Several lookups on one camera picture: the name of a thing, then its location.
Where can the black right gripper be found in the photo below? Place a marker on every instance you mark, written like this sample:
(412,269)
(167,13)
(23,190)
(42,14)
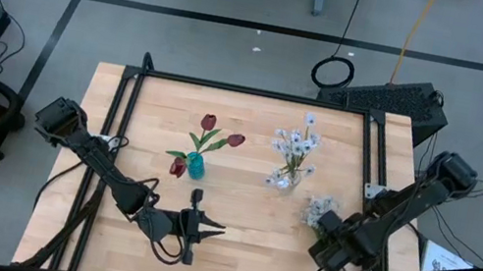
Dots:
(344,243)

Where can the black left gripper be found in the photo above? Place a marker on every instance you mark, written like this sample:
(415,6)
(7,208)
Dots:
(166,224)

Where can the white artificial flower bunch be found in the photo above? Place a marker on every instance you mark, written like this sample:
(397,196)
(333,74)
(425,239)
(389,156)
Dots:
(294,150)
(318,209)

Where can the red artificial tulip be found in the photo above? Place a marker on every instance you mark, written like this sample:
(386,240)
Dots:
(177,168)
(208,122)
(235,140)

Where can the clear glass vase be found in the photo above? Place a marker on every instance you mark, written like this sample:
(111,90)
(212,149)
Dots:
(291,184)

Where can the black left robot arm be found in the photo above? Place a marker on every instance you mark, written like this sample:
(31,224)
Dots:
(93,154)

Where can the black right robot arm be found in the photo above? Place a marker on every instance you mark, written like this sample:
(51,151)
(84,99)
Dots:
(409,200)

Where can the teal glass vase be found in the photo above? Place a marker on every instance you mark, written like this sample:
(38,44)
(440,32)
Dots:
(196,167)

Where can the black computer tower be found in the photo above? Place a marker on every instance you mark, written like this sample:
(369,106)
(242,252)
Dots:
(387,99)

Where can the black aluminium table frame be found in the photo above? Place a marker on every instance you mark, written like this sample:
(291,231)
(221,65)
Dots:
(254,91)

